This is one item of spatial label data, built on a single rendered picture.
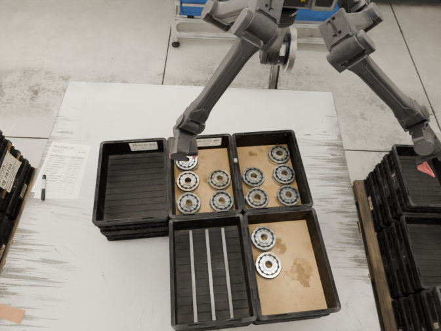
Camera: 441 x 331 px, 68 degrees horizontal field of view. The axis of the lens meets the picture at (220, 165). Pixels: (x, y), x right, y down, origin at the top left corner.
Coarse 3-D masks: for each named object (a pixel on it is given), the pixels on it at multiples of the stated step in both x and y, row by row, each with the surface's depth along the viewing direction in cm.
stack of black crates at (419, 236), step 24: (408, 216) 183; (432, 216) 183; (384, 240) 203; (408, 240) 176; (432, 240) 187; (384, 264) 201; (408, 264) 177; (432, 264) 180; (408, 288) 174; (432, 288) 163
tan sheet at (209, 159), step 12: (204, 156) 157; (216, 156) 158; (204, 168) 154; (216, 168) 154; (228, 168) 155; (204, 180) 151; (180, 192) 147; (204, 192) 148; (228, 192) 148; (204, 204) 145
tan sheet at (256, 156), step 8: (280, 144) 162; (240, 152) 159; (248, 152) 159; (256, 152) 160; (264, 152) 160; (240, 160) 157; (248, 160) 157; (256, 160) 157; (264, 160) 157; (240, 168) 155; (264, 168) 155; (272, 168) 155; (264, 176) 153; (264, 184) 151; (272, 184) 151; (296, 184) 151; (272, 192) 149; (272, 200) 147; (248, 208) 144
